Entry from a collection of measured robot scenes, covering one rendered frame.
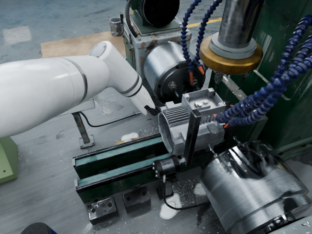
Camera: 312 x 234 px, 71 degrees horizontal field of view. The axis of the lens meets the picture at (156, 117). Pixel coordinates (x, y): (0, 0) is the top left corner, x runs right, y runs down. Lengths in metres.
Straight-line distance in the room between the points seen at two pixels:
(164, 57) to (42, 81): 0.72
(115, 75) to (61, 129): 0.67
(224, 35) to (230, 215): 0.47
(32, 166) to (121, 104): 0.53
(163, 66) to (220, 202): 0.57
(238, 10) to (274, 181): 0.43
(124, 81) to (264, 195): 0.46
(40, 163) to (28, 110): 0.84
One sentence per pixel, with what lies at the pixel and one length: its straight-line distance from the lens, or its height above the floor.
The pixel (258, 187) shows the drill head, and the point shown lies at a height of 1.16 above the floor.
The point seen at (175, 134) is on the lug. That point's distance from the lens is 0.74.
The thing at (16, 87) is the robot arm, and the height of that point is 1.51.
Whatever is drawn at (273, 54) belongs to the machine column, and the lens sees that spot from 0.86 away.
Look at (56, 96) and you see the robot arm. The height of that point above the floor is 1.47.
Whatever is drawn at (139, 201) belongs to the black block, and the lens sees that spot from 0.87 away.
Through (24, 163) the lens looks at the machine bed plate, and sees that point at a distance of 1.17.
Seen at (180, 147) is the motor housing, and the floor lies 1.03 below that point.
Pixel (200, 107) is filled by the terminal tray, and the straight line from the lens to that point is 0.78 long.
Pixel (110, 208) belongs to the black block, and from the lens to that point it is 0.87.
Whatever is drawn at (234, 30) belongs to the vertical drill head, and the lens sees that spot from 0.63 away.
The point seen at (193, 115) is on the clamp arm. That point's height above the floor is 1.25.
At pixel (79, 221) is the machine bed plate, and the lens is 0.95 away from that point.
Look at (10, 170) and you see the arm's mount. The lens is 1.11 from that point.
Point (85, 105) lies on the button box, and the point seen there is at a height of 1.05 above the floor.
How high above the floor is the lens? 1.67
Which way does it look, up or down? 47 degrees down
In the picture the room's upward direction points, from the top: straight up
